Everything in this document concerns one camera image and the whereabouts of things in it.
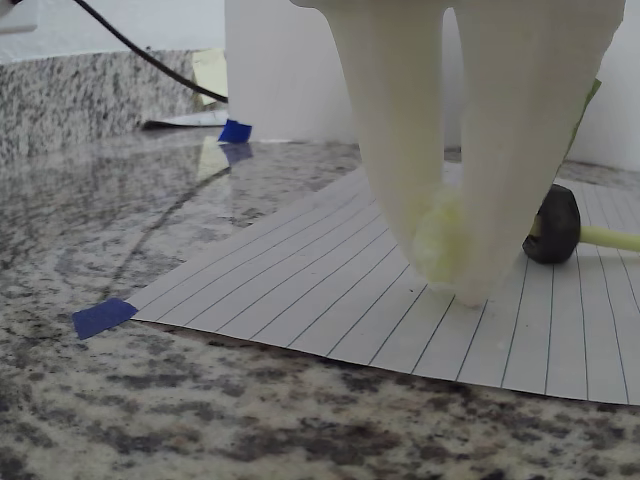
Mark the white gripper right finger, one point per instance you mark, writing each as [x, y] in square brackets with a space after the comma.
[520, 125]

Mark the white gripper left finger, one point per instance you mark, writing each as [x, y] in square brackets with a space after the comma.
[395, 100]

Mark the black hex nut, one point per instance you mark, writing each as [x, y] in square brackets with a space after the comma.
[555, 230]

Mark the white foam board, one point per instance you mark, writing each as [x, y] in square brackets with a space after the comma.
[280, 65]

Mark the blue tape piece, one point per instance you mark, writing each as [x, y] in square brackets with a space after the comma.
[102, 318]
[235, 131]

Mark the yellow sticky note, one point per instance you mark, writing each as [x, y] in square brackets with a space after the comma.
[210, 70]

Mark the white flat card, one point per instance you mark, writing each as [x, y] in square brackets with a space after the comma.
[195, 120]

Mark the lined paper sheet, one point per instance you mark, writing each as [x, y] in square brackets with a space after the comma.
[300, 280]

